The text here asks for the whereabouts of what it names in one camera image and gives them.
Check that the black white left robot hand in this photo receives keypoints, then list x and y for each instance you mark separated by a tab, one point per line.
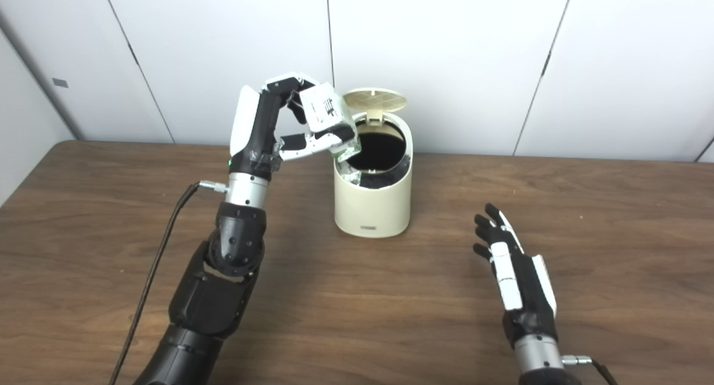
256	134

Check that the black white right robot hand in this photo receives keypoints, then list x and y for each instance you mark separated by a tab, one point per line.
527	296

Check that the white green milk carton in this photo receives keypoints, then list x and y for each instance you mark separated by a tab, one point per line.
329	109

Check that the cream round bin lid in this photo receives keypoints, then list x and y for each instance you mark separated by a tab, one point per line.
376	99

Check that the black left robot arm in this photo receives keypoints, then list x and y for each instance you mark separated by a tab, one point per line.
212	301

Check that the cream-colored bin body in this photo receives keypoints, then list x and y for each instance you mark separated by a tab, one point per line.
374	209

